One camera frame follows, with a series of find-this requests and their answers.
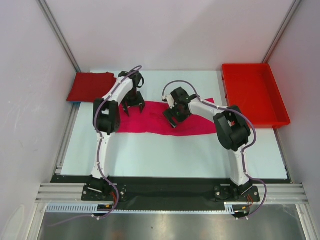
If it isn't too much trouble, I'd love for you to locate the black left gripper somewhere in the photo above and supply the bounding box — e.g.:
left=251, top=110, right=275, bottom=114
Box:
left=122, top=88, right=146, bottom=115

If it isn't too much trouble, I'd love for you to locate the pink t shirt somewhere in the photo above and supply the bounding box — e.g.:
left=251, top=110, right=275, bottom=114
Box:
left=117, top=101, right=217, bottom=137

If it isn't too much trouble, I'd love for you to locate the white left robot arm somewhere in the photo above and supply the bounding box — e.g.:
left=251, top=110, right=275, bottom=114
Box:
left=82, top=65, right=146, bottom=201

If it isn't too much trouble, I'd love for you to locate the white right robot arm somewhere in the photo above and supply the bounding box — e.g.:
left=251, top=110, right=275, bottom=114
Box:
left=162, top=87, right=252, bottom=201

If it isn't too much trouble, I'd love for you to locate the folded dark red shirt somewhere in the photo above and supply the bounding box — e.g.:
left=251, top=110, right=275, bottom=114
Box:
left=66, top=72, right=117, bottom=103

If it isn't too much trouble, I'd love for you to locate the red plastic bin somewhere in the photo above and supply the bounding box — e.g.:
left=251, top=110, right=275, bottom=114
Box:
left=221, top=63, right=291, bottom=129

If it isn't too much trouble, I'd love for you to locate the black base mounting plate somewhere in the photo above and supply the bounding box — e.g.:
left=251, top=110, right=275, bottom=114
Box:
left=50, top=175, right=290, bottom=211

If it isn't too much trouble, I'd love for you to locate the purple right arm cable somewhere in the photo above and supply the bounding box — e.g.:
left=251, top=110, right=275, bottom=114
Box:
left=161, top=80, right=268, bottom=221

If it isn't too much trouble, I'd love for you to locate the grey slotted cable duct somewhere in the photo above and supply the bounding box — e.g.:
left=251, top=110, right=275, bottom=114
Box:
left=46, top=203, right=114, bottom=214

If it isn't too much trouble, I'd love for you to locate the left corner frame post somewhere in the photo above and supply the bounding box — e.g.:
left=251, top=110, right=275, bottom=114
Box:
left=36, top=0, right=82, bottom=73

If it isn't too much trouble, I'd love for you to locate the corner frame post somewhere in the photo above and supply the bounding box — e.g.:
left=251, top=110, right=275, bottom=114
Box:
left=261, top=0, right=304, bottom=64
left=36, top=0, right=82, bottom=73

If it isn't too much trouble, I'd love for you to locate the right corner frame post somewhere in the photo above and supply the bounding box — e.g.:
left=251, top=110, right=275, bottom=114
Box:
left=261, top=0, right=304, bottom=64

